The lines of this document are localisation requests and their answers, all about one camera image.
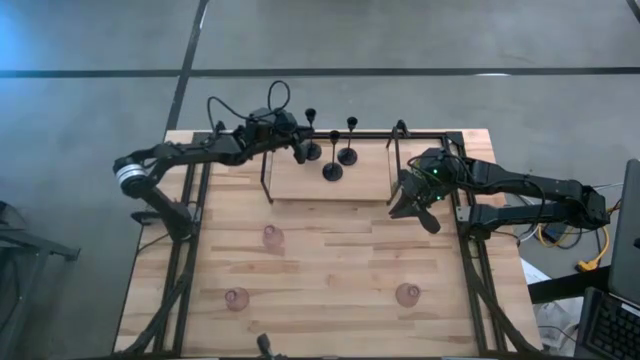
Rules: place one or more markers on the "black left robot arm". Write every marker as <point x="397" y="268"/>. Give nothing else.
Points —
<point x="200" y="150"/>

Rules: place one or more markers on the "black aluminium table frame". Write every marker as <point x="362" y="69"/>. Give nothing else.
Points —
<point x="425" y="135"/>

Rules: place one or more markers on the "wooden shelf with black frame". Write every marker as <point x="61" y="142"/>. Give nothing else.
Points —
<point x="325" y="190"/>

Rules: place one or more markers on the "black table-level camera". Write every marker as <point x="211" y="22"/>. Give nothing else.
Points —
<point x="264" y="345"/>

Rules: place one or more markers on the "dark laptop computer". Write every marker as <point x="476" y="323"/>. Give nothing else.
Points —
<point x="627" y="225"/>

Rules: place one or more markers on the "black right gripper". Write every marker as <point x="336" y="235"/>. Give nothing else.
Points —
<point x="425" y="190"/>

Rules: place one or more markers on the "black metal candlestick holder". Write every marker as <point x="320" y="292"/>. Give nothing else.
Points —
<point x="347" y="157"/>
<point x="332" y="172"/>
<point x="313" y="151"/>

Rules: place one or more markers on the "black metal stand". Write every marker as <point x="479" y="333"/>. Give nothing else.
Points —
<point x="30" y="245"/>

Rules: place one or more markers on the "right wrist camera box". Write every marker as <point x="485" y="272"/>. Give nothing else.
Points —
<point x="434" y="161"/>

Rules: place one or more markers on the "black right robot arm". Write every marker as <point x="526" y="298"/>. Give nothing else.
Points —
<point x="525" y="182"/>

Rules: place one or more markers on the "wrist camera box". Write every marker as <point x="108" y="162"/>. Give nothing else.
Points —
<point x="434" y="161"/>
<point x="270" y="121"/>

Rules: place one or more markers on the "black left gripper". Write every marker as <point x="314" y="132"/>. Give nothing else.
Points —
<point x="270" y="141"/>

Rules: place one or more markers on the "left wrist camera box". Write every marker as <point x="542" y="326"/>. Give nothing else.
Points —
<point x="270" y="121"/>

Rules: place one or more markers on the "white plastic bag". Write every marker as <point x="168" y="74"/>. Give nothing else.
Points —
<point x="550" y="315"/>

